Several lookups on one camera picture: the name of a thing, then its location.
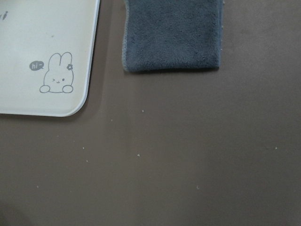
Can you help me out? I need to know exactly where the cream rabbit tray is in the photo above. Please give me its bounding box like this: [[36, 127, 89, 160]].
[[0, 0, 100, 117]]

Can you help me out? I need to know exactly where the folded grey cloth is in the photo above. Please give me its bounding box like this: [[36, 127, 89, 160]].
[[122, 0, 224, 73]]

